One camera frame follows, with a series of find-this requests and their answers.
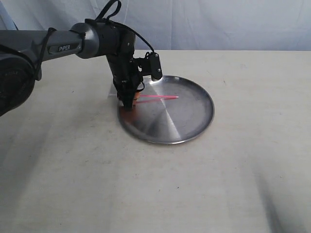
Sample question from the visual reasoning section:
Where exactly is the white backdrop cloth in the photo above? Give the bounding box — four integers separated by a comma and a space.
0, 0, 311, 50

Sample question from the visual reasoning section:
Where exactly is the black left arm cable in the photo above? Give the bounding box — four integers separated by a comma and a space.
31, 0, 156, 82

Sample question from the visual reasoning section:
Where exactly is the pink plastic straw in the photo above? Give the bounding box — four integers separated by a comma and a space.
140, 95, 179, 99

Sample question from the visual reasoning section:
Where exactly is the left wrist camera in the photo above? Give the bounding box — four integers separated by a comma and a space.
134, 52, 163, 81

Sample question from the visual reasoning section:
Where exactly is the round stainless steel plate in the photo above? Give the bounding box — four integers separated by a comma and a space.
118, 75, 215, 145

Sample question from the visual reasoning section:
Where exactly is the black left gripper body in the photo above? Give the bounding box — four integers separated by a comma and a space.
106, 52, 142, 100

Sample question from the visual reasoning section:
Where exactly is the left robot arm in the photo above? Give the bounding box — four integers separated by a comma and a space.
0, 19, 142, 115

